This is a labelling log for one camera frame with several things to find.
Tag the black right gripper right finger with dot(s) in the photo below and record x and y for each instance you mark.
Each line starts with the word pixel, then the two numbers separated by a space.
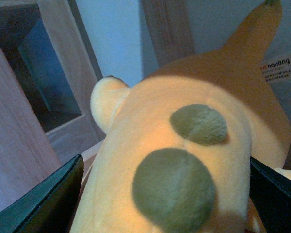
pixel 270 193

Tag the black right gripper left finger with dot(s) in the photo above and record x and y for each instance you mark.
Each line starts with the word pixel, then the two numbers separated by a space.
pixel 48 207

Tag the yellow plush dinosaur toy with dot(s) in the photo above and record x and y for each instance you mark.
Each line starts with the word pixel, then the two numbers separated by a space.
pixel 176 157

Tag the white sewn toy label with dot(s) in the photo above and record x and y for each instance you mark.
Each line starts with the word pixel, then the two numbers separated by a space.
pixel 277 68

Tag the wooden shelf cabinet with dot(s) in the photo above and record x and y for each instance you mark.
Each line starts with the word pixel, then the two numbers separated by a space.
pixel 52 53

